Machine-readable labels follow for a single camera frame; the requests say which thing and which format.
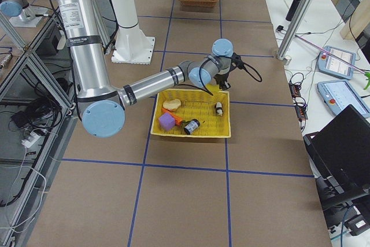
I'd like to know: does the upper blue teach pendant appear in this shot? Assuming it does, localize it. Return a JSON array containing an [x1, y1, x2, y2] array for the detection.
[[317, 46, 356, 80]]

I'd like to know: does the small black white bottle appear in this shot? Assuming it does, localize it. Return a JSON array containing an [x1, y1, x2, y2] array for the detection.
[[214, 102, 223, 116]]

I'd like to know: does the orange carrot toy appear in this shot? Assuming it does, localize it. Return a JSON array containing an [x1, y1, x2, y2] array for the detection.
[[161, 108, 183, 126]]

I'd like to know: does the purple foam cube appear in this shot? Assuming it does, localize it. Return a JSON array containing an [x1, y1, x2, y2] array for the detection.
[[158, 113, 176, 131]]

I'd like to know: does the small black adapter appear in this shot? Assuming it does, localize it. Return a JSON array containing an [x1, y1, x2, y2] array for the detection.
[[276, 25, 284, 32]]

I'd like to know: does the black labelled can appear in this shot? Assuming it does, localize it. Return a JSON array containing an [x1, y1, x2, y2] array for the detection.
[[183, 119, 200, 135]]

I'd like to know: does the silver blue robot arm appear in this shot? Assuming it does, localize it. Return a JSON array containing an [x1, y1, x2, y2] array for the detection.
[[55, 0, 234, 138]]

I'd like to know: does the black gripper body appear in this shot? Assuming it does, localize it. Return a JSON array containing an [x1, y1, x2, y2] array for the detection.
[[214, 72, 230, 86]]

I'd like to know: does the yellow plastic basket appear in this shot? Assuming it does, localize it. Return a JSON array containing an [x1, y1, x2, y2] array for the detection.
[[150, 89, 231, 138]]

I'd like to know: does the aluminium profile post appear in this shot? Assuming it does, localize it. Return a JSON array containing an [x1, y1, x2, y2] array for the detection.
[[276, 0, 313, 65]]

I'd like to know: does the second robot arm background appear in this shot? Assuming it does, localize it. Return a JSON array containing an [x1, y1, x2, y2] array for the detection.
[[1, 0, 41, 28]]

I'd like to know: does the lower blue teach pendant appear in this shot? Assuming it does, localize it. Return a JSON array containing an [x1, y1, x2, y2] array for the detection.
[[317, 80, 369, 118]]

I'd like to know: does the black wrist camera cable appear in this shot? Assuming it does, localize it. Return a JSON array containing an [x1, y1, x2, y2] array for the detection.
[[180, 54, 263, 96]]

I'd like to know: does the black water bottle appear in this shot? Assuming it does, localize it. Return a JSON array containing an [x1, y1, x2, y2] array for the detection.
[[286, 0, 301, 21]]

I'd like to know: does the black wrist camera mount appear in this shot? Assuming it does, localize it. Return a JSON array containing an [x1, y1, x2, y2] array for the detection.
[[230, 53, 244, 72]]

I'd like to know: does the pink rod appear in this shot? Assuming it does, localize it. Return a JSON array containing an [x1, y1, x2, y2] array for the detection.
[[294, 35, 369, 77]]

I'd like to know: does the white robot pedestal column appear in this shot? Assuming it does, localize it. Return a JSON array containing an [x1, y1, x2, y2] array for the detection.
[[111, 0, 156, 65]]

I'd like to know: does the blue teach pendant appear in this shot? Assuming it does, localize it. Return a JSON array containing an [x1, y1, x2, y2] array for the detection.
[[317, 80, 369, 118], [317, 46, 356, 80]]

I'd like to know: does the bread slice toy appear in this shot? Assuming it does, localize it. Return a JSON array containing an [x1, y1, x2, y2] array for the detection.
[[162, 99, 182, 112]]

